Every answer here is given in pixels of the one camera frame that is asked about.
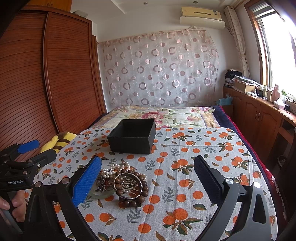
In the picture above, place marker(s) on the wooden wardrobe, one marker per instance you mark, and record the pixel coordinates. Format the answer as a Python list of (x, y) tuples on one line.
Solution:
[(50, 79)]

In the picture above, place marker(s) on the pink figurine on sill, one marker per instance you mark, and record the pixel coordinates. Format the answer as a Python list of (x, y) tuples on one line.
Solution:
[(276, 94)]

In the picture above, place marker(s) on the red beaded charm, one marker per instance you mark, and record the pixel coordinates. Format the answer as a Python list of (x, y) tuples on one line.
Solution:
[(104, 184)]

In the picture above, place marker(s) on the floral quilt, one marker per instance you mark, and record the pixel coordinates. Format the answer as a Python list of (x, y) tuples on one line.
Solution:
[(200, 117)]

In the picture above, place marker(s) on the orange print bed sheet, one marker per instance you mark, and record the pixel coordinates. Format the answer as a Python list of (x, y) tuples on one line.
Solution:
[(177, 206)]

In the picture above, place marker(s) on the side window curtain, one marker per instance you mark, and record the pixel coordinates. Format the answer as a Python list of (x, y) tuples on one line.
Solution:
[(237, 33)]

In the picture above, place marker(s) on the person's left hand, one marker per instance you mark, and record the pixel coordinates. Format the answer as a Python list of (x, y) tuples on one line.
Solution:
[(20, 206)]

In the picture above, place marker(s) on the cardboard box on cabinet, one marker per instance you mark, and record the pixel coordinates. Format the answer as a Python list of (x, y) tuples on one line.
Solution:
[(243, 87)]

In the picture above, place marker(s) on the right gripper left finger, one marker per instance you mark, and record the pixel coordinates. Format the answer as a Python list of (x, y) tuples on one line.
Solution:
[(83, 180)]

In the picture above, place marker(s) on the yellow striped plush pillow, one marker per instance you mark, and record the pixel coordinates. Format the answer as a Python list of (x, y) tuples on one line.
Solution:
[(58, 142)]

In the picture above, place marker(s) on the navy blue blanket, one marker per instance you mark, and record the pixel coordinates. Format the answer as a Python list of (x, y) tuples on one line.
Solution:
[(225, 121)]

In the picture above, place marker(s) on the teal tissue pack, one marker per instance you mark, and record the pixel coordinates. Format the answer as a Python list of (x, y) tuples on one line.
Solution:
[(225, 101)]

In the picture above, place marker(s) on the wall air conditioner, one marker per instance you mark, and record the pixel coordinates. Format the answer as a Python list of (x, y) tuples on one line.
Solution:
[(200, 17)]

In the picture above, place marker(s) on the green jade bangle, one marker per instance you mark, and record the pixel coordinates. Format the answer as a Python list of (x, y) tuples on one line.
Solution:
[(101, 192)]

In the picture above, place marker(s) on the window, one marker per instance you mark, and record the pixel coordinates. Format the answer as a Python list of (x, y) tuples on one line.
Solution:
[(275, 37)]

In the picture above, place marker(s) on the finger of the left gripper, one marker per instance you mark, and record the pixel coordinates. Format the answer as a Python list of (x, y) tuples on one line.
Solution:
[(42, 159), (27, 147)]

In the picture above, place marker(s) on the black square jewelry box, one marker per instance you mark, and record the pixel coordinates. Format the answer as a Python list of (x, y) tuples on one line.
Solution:
[(134, 136)]

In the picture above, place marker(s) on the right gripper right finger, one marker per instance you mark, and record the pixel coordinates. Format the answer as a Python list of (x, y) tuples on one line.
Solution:
[(211, 180)]

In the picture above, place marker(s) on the wooden side cabinet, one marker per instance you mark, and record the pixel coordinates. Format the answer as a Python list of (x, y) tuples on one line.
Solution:
[(270, 131)]

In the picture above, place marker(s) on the pink circle patterned curtain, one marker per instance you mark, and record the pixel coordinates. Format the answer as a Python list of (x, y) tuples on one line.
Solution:
[(162, 69)]

